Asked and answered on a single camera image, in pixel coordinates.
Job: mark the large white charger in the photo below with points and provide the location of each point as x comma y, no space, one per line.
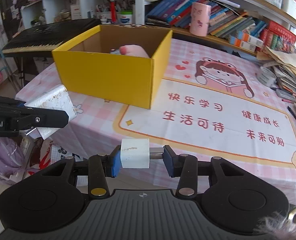
52,97

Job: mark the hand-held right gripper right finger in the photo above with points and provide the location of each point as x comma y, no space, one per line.
168,162

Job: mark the black electronic keyboard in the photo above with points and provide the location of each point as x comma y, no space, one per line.
45,36

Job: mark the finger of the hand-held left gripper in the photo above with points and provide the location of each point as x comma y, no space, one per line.
47,118
2,103

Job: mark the clear tape roll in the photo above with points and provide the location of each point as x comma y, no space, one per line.
263,80

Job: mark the white storage box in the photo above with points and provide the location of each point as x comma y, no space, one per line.
290,7

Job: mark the red crayon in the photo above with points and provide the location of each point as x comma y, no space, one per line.
287,100

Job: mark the black keyboard stand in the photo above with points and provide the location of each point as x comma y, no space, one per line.
15,75

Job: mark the yellow cardboard box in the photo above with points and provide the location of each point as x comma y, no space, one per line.
107,80

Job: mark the white box with red label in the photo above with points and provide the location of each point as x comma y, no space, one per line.
75,12

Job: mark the white printed plastic bag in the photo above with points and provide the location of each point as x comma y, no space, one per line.
41,157

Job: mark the white pen cup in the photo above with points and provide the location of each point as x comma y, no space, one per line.
102,13

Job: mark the grey pencil case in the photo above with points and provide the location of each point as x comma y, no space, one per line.
285,94

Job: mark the orange and white box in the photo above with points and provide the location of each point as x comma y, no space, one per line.
243,44
250,38

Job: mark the small white charger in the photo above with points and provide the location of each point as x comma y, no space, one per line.
135,155

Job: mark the pink checked printed desktop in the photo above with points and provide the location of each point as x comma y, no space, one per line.
188,170

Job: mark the white wooden bookshelf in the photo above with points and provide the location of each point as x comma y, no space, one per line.
139,0

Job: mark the pink cartoon cylinder tin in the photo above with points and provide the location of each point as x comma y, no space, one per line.
200,18

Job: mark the messy stack of papers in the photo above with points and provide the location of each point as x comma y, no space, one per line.
288,70

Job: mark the wooden chessboard box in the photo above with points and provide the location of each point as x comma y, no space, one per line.
130,25

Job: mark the fluffy lilac garment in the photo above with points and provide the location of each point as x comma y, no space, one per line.
288,225

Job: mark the white jar with green lid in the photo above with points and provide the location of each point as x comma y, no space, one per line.
126,17

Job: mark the red toy pen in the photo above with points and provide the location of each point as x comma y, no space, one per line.
112,11

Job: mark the long row of colourful books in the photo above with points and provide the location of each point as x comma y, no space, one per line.
213,15

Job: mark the pink plush pig toy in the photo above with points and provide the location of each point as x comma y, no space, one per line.
134,51

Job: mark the black stapler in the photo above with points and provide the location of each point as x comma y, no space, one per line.
159,22

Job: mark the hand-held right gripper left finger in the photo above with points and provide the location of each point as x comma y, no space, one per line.
115,165

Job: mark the red thick book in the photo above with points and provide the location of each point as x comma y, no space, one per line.
282,31

